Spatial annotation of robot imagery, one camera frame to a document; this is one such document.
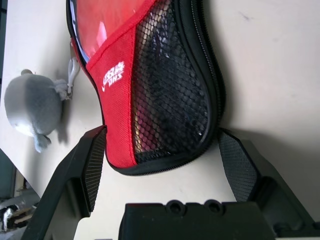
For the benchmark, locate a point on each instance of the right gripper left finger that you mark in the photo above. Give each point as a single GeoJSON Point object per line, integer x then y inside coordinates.
{"type": "Point", "coordinates": [75, 180]}

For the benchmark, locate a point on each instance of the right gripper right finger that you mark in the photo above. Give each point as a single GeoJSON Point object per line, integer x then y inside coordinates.
{"type": "Point", "coordinates": [247, 172]}

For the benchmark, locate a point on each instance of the red black paddle case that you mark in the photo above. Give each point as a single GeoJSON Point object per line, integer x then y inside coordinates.
{"type": "Point", "coordinates": [117, 100]}

